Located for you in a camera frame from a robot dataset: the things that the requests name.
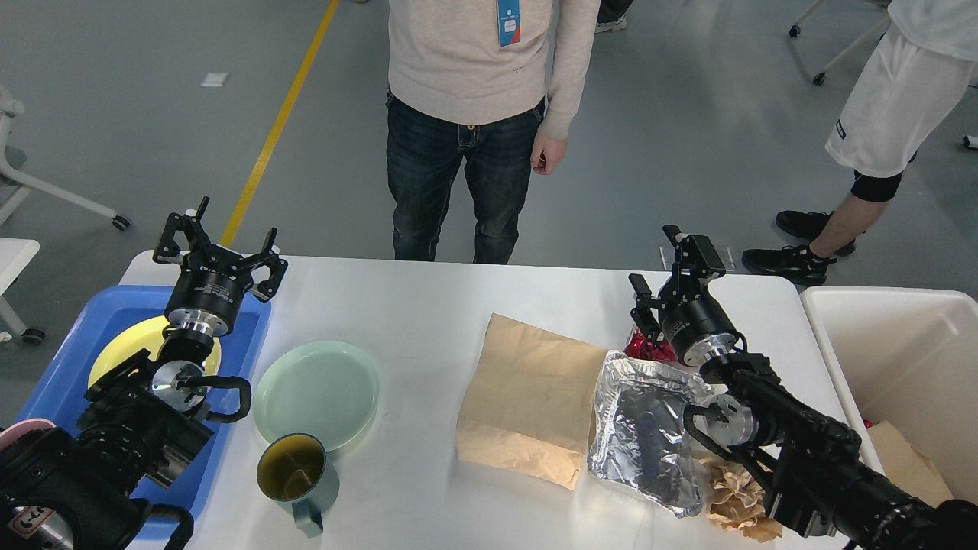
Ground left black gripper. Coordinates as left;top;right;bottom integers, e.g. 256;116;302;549
153;197;289;338

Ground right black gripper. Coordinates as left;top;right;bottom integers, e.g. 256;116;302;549
629;224;741;367

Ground light green plate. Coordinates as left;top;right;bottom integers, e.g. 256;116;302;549
252;341;380;451

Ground dark teal mug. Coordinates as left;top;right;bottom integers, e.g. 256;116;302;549
256;434;340;539

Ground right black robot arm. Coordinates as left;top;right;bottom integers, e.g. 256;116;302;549
629;224;977;549

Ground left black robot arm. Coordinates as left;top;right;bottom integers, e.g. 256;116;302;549
1;197;289;549

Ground yellow plate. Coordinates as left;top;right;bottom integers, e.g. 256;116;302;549
86;316;203;389

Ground silver foil bag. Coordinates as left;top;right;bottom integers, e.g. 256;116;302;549
588;349;714;518

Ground brown paper bag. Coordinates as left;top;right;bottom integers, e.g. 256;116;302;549
455;314;607;490

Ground white chair base left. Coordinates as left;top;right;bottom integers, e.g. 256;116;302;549
0;84;131;231

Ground crumpled brown paper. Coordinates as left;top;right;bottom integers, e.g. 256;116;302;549
698;456;783;544

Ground white plastic bin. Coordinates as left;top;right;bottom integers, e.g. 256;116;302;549
801;286;977;502

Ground white office chair right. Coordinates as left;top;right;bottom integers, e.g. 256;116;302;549
783;1;889;87

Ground person in beige sweater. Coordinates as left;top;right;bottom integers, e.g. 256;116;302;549
387;1;600;264

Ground pink mug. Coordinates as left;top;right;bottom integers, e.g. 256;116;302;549
0;418;56;451

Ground blue id badge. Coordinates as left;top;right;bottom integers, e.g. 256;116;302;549
496;0;521;47

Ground person in white shorts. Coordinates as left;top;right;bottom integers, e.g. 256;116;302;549
741;1;977;286

